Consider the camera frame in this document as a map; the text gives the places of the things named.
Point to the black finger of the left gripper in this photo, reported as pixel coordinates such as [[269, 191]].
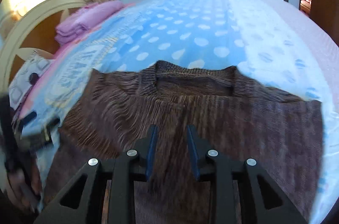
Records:
[[26, 120], [48, 128]]

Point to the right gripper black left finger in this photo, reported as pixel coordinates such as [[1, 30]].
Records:
[[81, 199]]

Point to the pink bed sheet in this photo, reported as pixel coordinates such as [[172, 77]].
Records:
[[319, 42]]

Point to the blue polka-dot bed blanket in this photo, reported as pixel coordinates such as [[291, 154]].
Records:
[[210, 34]]

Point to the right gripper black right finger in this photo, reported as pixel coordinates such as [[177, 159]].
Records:
[[240, 191]]

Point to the brown wooden door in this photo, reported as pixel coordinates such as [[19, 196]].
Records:
[[325, 14]]

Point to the folded pink quilt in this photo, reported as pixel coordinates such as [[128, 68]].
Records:
[[85, 19]]

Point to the patterned white pillow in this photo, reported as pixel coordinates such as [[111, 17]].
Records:
[[29, 73]]

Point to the cream wooden headboard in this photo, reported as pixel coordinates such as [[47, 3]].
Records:
[[34, 32]]

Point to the brown striped knit sweater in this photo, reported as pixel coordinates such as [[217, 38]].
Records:
[[237, 115]]

